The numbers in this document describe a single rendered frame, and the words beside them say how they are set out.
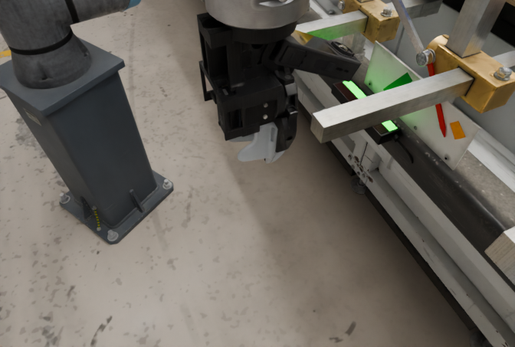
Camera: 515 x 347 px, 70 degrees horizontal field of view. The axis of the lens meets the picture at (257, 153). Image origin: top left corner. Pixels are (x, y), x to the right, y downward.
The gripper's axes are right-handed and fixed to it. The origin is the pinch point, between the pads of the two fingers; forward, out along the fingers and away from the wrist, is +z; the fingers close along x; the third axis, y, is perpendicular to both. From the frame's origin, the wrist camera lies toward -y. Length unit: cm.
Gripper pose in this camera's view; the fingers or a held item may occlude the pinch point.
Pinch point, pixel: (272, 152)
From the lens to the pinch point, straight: 48.0
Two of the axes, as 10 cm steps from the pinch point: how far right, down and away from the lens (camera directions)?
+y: -9.2, 3.0, -2.7
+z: 0.0, 6.6, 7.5
